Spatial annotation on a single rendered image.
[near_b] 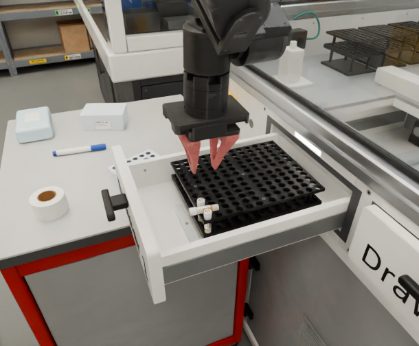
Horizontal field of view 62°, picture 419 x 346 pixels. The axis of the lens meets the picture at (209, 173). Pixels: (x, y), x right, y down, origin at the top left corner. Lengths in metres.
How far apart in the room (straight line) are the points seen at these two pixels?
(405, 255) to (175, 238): 0.34
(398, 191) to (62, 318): 0.76
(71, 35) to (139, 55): 2.94
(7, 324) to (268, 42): 1.47
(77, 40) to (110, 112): 3.19
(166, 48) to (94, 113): 0.40
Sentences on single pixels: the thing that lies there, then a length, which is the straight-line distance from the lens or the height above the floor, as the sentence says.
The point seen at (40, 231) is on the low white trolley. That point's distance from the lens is 0.79.
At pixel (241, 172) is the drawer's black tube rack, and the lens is 0.63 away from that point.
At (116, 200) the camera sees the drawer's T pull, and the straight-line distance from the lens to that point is 0.57.
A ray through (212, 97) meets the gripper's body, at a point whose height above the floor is 1.10.
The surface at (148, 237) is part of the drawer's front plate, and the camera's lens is 0.47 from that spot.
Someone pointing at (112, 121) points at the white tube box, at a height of 0.79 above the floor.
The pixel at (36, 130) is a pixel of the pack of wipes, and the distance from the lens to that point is 1.10.
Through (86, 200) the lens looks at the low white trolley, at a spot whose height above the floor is 0.76.
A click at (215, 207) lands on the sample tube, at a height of 0.91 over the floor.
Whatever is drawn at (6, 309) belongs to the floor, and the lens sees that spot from 1.72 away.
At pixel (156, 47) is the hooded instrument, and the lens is 1.33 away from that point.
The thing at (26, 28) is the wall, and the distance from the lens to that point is 4.64.
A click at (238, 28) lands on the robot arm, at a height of 1.18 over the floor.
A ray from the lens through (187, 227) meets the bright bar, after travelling 0.60.
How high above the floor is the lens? 1.26
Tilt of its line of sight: 35 degrees down
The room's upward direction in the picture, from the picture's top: straight up
